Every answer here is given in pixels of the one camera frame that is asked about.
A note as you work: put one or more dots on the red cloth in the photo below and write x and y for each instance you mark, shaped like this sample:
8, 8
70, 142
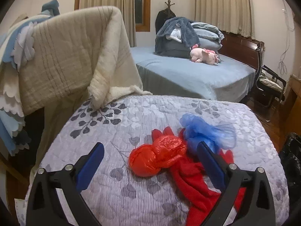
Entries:
188, 177

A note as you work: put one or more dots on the dark wooden headboard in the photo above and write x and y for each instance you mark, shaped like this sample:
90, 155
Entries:
246, 50

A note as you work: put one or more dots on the black lined trash bin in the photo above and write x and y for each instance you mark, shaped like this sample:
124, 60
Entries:
290, 160

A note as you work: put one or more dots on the red plastic bag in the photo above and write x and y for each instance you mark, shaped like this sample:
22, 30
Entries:
148, 159

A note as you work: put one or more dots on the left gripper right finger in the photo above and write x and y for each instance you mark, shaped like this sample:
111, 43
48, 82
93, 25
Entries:
257, 207

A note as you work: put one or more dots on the right beige curtain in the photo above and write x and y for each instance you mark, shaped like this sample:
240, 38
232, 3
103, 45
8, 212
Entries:
232, 16

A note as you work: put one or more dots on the dark blue fleece blanket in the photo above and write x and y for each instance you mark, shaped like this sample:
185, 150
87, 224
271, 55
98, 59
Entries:
177, 29

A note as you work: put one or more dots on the pink plush toy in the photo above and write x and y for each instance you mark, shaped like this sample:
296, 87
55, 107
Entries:
202, 55

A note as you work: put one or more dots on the wooden coat rack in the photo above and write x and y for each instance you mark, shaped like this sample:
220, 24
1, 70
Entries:
163, 16

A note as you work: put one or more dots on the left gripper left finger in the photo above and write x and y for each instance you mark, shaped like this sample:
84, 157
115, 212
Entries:
44, 206

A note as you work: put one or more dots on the beige blanket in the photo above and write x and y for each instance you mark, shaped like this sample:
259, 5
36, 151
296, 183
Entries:
87, 49

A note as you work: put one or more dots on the black metal chair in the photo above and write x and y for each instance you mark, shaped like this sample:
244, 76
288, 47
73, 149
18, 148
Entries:
269, 84

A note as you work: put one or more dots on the floral lavender quilt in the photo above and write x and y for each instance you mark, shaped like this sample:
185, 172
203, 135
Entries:
116, 196

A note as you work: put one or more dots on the blue plastic bag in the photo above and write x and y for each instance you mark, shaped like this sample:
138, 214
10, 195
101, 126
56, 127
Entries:
216, 137

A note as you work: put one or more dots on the blue white scalloped blanket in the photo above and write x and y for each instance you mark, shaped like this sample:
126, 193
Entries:
17, 49

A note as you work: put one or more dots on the blue bed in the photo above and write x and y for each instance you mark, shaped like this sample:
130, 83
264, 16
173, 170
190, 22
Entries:
229, 81

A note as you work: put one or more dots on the pile of folded bedding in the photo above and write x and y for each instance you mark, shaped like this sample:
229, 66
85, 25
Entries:
210, 37

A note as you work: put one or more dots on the wooden framed window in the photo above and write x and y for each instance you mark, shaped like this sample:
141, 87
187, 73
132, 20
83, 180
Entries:
143, 15

